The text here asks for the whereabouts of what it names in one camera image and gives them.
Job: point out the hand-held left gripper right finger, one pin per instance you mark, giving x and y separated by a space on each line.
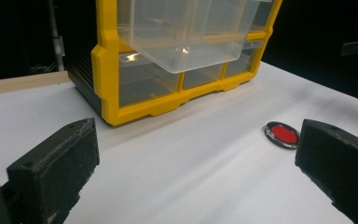
341 161

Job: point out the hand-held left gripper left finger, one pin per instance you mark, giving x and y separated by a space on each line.
56 165

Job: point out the red oval chrome-rimmed badge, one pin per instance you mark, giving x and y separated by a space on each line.
283 134

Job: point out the large clear plastic drawer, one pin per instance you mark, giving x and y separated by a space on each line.
183 34

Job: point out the small clear plastic drawer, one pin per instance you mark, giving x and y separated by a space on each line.
244 60
202 77
261 15

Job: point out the yellow black drawer cabinet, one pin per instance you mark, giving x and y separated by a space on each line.
108 77

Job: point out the medium clear plastic drawer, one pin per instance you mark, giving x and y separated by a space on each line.
143 84

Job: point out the metal stand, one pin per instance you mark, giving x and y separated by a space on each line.
57 37

